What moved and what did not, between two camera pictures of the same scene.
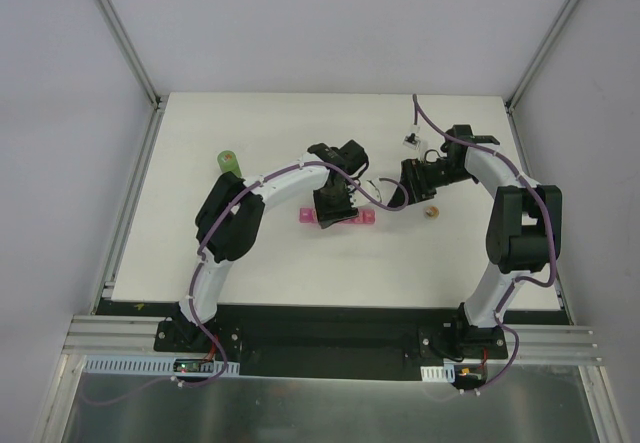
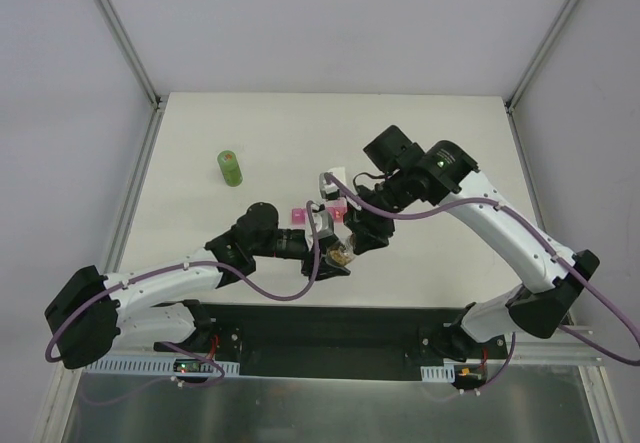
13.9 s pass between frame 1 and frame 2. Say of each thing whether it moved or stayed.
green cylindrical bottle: stayed
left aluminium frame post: stayed
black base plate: stayed
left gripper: moved
